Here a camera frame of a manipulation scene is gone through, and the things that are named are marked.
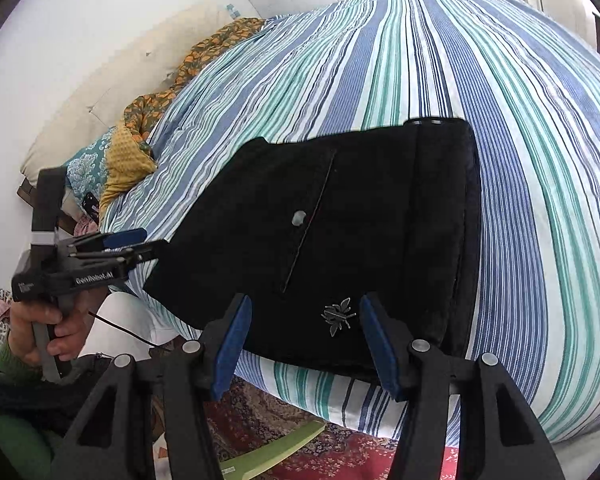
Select teal patterned pillow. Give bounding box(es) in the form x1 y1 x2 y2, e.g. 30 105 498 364
62 127 118 201

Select person's left forearm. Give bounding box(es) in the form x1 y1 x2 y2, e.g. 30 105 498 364
0 342 46 386

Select black pants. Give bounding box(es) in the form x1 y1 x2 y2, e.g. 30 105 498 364
142 119 482 380

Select orange floral cloth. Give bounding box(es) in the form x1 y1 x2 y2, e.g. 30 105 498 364
124 17 266 136

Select person's left hand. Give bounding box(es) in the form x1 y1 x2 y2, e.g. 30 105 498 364
7 292 93 362

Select yellow textured cloth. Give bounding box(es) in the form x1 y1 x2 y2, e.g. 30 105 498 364
99 125 158 211

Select white cloth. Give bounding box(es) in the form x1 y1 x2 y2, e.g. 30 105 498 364
87 292 201 361

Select striped bed sheet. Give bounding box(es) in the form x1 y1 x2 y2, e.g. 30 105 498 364
97 0 600 448

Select light green flat strip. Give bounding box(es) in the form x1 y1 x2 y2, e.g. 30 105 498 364
215 420 326 480

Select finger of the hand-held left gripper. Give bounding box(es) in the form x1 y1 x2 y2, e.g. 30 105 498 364
60 228 148 256
80 240 170 273

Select dark knitted cloth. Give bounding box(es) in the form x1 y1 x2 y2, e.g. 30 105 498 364
0 355 146 436

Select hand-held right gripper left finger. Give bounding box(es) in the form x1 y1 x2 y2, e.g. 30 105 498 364
55 292 253 480

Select thin black cable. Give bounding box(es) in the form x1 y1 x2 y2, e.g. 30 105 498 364
87 311 173 351

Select person's green top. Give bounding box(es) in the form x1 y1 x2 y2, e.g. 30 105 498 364
0 417 68 480

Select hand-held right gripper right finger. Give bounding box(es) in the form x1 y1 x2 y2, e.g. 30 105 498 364
358 292 566 480

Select dark wooden bed frame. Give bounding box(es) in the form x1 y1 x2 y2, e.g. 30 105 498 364
16 175 81 236

